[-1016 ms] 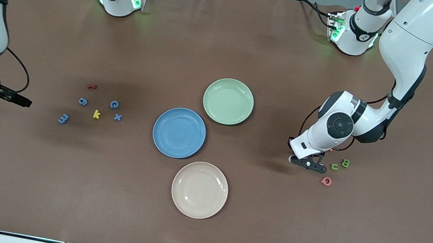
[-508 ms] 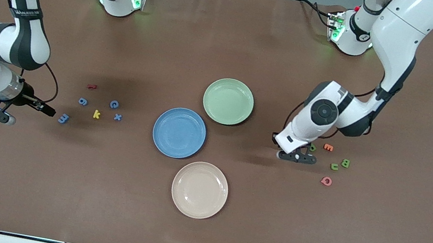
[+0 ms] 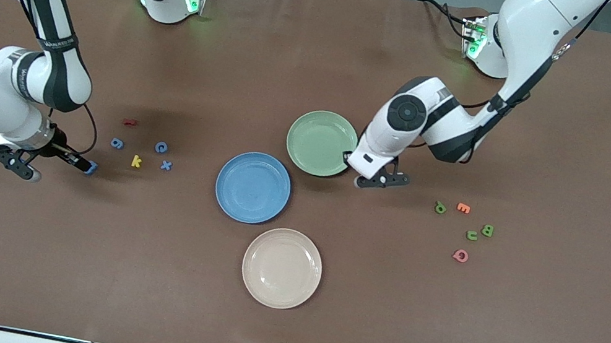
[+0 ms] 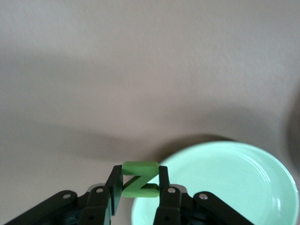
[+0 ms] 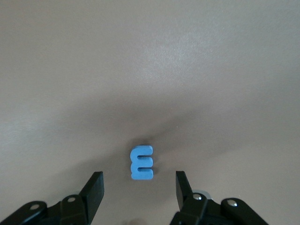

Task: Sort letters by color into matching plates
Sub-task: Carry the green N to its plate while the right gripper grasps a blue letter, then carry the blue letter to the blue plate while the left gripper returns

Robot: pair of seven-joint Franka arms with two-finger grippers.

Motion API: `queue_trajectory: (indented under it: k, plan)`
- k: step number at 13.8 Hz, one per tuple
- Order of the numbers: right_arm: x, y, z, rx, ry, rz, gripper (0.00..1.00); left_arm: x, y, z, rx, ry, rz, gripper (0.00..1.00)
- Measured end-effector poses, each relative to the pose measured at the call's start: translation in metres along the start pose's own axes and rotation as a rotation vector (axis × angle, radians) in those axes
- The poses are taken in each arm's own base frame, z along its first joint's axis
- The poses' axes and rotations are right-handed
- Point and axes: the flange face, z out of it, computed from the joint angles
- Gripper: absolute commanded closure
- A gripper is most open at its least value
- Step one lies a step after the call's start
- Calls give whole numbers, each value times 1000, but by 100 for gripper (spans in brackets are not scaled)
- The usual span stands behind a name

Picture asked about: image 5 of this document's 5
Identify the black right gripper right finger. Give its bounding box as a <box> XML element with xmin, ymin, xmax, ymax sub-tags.
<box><xmin>170</xmin><ymin>171</ymin><xmax>270</xmax><ymax>225</ymax></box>

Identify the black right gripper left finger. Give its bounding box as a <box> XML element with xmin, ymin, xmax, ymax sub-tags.
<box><xmin>0</xmin><ymin>171</ymin><xmax>105</xmax><ymax>225</ymax></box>

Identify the blue foam letter m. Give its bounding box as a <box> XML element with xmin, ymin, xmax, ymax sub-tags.
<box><xmin>129</xmin><ymin>144</ymin><xmax>154</xmax><ymax>181</ymax></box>

